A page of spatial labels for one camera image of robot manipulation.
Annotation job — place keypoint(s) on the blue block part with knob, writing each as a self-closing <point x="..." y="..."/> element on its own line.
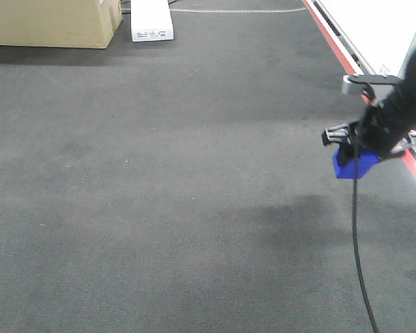
<point x="352" y="168"/>

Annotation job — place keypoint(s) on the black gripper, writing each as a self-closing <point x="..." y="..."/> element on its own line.
<point x="383" y="126"/>

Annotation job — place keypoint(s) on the white long carton box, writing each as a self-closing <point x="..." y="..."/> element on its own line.
<point x="151" y="21"/>

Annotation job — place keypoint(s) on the brown cardboard box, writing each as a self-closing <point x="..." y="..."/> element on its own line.
<point x="65" y="24"/>

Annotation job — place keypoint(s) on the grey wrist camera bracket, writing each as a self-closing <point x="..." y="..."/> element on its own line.
<point x="369" y="85"/>

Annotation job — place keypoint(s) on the red conveyor side rail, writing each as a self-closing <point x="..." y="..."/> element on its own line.
<point x="347" y="62"/>

